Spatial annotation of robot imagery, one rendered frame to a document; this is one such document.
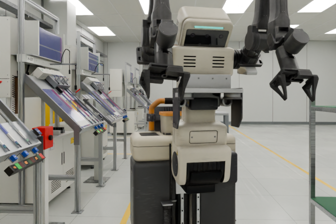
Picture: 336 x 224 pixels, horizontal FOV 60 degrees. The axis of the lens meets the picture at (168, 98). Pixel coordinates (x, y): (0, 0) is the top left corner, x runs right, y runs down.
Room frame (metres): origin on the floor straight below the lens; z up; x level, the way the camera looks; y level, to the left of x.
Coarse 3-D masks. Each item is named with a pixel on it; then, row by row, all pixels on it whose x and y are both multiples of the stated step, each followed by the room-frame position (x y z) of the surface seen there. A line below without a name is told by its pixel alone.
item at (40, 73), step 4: (36, 68) 2.77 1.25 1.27; (40, 68) 2.80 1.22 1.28; (44, 68) 2.90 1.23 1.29; (32, 72) 2.77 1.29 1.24; (36, 72) 2.77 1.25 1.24; (40, 72) 2.76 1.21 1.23; (44, 72) 2.79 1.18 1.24; (48, 72) 2.90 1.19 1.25; (52, 72) 3.01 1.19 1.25; (56, 72) 3.13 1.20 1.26; (36, 76) 2.77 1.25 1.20; (40, 76) 2.78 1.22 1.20; (44, 76) 2.85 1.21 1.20
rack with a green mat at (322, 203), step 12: (312, 108) 1.87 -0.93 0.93; (324, 108) 1.71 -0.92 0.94; (312, 120) 1.89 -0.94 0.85; (312, 132) 1.89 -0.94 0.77; (312, 144) 1.89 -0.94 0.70; (312, 156) 1.89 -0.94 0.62; (312, 168) 1.89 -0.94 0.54; (312, 180) 1.89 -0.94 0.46; (312, 192) 1.89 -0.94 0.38; (312, 204) 1.89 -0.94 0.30; (324, 204) 1.77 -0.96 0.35; (312, 216) 1.89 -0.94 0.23
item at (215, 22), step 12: (180, 12) 1.19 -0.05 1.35; (192, 12) 1.17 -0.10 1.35; (204, 12) 1.18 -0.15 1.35; (216, 12) 1.20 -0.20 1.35; (180, 24) 1.17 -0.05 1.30; (192, 24) 1.13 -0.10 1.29; (204, 24) 1.14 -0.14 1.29; (216, 24) 1.15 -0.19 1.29; (228, 24) 1.16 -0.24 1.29; (180, 36) 1.18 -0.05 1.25; (192, 36) 1.17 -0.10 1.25; (204, 36) 1.18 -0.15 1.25; (216, 36) 1.19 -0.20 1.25; (228, 36) 1.19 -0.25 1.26
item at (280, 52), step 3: (282, 45) 1.00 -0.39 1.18; (279, 48) 1.00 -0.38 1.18; (282, 48) 0.99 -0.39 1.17; (276, 51) 1.01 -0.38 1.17; (279, 51) 1.00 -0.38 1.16; (282, 51) 0.99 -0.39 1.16; (285, 51) 0.98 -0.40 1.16; (276, 54) 1.01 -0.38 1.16; (279, 54) 1.00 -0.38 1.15; (282, 54) 0.99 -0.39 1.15; (285, 54) 0.98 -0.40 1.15; (288, 54) 0.98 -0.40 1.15; (291, 54) 0.98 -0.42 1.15; (279, 57) 0.99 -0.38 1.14; (282, 57) 0.98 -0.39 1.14; (291, 57) 0.99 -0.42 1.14
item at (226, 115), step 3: (216, 111) 3.98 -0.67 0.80; (219, 111) 3.98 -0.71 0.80; (222, 111) 3.98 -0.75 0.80; (225, 111) 3.98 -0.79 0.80; (216, 114) 3.70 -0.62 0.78; (219, 114) 3.69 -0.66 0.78; (222, 114) 3.69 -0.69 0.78; (225, 114) 3.68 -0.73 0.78; (228, 114) 3.68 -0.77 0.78; (225, 117) 3.68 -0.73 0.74; (228, 117) 3.68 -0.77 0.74; (225, 120) 3.68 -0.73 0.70; (228, 120) 3.68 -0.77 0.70; (225, 123) 3.68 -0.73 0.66; (228, 123) 3.68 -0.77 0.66; (228, 126) 3.68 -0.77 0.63
